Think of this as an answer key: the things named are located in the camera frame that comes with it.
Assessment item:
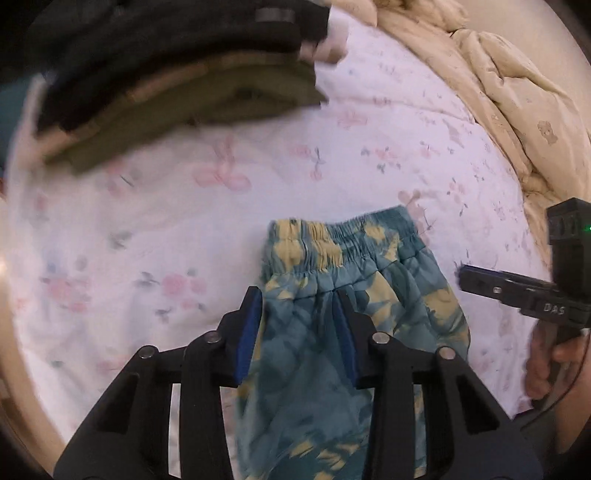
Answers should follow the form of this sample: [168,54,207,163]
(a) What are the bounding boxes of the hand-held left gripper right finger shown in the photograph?
[333,290,543,480]

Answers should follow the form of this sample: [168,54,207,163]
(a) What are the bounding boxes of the white floral bed sheet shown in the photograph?
[9,9,555,457]

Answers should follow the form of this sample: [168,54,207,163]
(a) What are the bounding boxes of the cream quilted blanket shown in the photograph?
[330,0,591,259]

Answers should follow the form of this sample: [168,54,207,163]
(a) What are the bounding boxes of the folded olive green garment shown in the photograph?
[44,58,329,175]

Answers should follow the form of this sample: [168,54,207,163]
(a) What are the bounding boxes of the teal and yellow patterned pants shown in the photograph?
[235,205,472,480]

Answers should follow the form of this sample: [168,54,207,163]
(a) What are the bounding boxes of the person's right hand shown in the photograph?
[524,320,587,400]

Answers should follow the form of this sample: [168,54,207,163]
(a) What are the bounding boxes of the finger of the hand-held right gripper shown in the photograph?
[457,265,559,312]

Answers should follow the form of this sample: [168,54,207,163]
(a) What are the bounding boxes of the stack of folded dark clothes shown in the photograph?
[28,0,331,132]

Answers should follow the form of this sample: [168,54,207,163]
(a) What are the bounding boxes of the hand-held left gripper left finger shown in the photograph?
[54,286,264,480]

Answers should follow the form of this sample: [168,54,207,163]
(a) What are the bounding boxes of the folded beige garment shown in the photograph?
[34,51,259,160]

